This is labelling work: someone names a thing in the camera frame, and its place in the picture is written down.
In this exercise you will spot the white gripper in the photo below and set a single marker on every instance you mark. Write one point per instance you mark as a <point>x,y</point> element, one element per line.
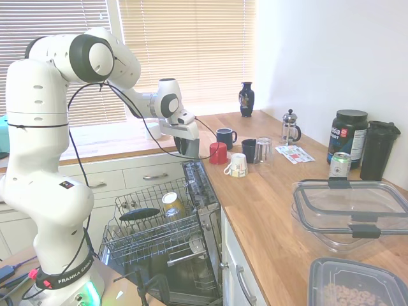
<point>186,131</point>

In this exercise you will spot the gray ceramic mug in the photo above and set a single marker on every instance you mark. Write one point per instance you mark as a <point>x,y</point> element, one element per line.
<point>193,149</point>

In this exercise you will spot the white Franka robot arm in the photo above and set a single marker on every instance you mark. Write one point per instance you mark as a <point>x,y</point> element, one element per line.
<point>38,127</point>

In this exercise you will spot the red mug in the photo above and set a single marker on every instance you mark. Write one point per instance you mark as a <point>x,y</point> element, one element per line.
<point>218,154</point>

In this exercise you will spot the navy blue mug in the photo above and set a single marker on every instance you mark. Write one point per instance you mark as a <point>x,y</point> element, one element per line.
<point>224,137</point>

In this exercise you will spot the dark navy mug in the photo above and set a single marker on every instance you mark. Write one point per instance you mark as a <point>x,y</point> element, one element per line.
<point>248,151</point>

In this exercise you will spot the white cup in dishwasher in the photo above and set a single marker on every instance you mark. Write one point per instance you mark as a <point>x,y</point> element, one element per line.
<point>196,245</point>

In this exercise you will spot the small white cup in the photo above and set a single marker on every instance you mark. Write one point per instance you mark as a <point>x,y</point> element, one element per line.
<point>152,132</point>

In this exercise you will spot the white patterned cup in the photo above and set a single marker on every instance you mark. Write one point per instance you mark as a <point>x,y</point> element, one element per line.
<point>238,165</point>

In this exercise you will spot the dark blue painted vase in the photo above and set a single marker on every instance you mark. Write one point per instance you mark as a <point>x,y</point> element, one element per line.
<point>246,102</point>

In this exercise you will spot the clear tumbler glass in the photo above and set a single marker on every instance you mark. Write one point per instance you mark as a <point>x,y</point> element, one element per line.
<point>264,153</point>

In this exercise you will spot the beige window blind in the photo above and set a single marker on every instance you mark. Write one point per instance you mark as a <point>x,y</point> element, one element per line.
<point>197,48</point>
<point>48,19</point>

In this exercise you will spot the glass French press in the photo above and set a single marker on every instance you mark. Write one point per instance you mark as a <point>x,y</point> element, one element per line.
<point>289,127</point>

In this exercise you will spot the printed paper card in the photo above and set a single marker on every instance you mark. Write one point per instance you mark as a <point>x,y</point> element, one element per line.
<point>294,154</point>

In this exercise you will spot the clear lidded food container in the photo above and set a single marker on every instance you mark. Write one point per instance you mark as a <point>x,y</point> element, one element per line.
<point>318,197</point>

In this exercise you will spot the silver green drink can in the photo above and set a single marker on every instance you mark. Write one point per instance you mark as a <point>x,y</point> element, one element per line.
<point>339,167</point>

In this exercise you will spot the black protein powder tub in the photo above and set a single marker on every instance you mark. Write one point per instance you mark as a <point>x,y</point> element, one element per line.
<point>347,134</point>

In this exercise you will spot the gray-rimmed container with cereal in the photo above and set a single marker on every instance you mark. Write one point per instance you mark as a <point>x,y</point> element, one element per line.
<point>322,271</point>

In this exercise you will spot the black shaker bottle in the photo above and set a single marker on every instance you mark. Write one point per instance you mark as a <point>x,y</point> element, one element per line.
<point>377,153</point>

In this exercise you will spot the blue plug box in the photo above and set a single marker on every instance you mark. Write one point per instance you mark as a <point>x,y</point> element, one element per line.
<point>6,273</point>

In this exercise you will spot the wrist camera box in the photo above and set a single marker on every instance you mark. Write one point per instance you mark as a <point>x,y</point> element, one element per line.
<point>185,119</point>

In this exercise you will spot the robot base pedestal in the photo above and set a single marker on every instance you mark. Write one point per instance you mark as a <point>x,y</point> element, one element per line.
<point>79,296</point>

